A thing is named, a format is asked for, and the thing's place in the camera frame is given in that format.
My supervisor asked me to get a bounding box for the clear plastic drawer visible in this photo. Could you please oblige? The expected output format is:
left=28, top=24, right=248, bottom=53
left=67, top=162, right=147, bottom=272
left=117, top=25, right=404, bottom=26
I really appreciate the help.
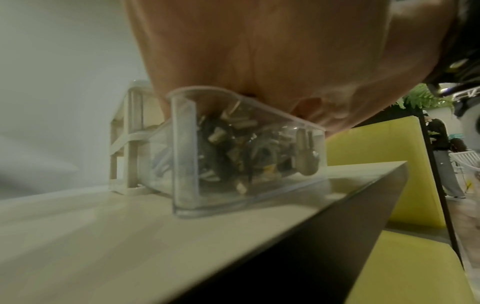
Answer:
left=140, top=85, right=328, bottom=219

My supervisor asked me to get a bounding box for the black right marker wristband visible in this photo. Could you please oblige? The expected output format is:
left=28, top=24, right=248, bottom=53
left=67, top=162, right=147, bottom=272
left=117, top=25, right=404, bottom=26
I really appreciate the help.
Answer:
left=423, top=0, right=480, bottom=88

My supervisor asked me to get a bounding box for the green bench sofa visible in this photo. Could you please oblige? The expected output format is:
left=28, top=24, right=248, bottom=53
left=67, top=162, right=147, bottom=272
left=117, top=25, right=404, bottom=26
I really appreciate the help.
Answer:
left=324, top=115, right=478, bottom=304

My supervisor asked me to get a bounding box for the person's left hand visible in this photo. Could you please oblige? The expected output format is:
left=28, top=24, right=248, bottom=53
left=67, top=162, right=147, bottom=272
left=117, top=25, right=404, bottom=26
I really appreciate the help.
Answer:
left=121, top=0, right=393, bottom=115

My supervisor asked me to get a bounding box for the beige table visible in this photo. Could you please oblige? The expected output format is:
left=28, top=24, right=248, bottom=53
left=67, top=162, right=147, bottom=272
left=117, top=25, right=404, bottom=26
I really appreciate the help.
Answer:
left=0, top=160, right=410, bottom=304

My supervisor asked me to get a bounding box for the white drawer box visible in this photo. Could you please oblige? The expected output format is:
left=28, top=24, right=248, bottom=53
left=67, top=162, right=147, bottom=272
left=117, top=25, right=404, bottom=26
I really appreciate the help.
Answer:
left=108, top=79, right=172, bottom=197

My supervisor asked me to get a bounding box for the white chair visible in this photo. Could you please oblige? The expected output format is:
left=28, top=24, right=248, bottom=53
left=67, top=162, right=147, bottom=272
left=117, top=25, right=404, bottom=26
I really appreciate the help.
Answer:
left=448, top=149, right=480, bottom=174

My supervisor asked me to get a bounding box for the green leafy plant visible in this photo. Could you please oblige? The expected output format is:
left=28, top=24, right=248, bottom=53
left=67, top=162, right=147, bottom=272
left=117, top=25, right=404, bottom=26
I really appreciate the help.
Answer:
left=395, top=83, right=456, bottom=110

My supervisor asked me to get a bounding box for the black metal post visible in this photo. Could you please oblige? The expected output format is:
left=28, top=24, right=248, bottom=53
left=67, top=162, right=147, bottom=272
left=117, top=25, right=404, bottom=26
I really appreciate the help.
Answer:
left=415, top=108, right=465, bottom=269

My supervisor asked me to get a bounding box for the person's right hand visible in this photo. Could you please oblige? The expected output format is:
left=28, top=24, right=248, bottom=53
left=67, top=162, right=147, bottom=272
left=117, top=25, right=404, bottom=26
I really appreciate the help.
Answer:
left=293, top=0, right=458, bottom=138

